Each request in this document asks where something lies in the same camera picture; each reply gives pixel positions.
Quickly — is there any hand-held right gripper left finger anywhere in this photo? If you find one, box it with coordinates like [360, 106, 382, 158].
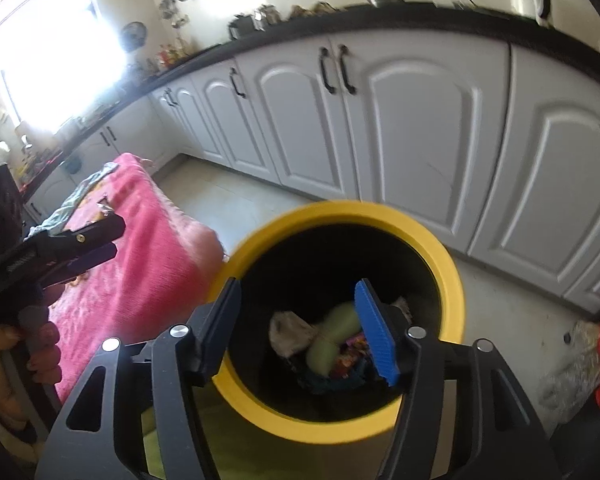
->
[32, 276, 243, 480]

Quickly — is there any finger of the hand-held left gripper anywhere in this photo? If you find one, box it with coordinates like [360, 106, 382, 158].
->
[45, 243, 119, 289]
[27, 215, 127, 262]

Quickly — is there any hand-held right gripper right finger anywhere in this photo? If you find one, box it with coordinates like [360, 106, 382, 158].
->
[354, 278, 563, 480]

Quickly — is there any light green sponge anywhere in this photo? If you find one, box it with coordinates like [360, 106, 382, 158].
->
[305, 302, 364, 377]

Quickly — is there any black bin with yellow rim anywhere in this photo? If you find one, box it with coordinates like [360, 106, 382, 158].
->
[207, 200, 467, 447]

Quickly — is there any person's left hand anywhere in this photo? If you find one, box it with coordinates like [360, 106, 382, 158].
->
[0, 277, 81, 387]

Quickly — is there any light blue cloth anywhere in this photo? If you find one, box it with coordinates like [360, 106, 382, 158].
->
[30, 162, 119, 237]

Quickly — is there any pink printed blanket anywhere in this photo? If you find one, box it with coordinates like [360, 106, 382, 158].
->
[27, 152, 226, 406]

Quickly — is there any window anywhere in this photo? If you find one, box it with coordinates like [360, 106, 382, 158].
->
[0, 0, 132, 127]

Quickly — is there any white plastic sack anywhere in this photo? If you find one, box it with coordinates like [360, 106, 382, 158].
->
[536, 319, 600, 412]

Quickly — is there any row of white cabinet doors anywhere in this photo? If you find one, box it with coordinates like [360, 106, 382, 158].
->
[25, 25, 600, 317]

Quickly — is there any dark metal kettle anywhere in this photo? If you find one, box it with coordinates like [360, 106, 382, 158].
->
[228, 14, 254, 40]

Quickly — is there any black countertop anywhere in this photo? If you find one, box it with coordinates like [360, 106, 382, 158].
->
[17, 0, 600, 202]

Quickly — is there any pile of ginger roots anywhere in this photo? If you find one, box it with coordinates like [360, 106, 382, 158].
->
[290, 2, 342, 19]

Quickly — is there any round wall fan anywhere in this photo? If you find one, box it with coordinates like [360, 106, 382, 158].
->
[122, 21, 147, 54]

